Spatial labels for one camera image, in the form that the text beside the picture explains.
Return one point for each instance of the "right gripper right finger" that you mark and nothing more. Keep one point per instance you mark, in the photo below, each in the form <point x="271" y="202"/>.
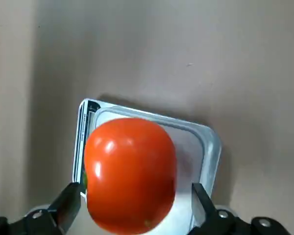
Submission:
<point x="210" y="220"/>

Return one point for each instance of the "silver digital kitchen scale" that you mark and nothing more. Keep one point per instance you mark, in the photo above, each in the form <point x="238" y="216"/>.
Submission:
<point x="198" y="147"/>

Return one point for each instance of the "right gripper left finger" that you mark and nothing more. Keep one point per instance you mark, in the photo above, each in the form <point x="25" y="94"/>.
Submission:
<point x="51" y="218"/>

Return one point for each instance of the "red tomato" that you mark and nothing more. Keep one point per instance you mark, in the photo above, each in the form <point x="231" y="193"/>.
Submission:
<point x="129" y="176"/>

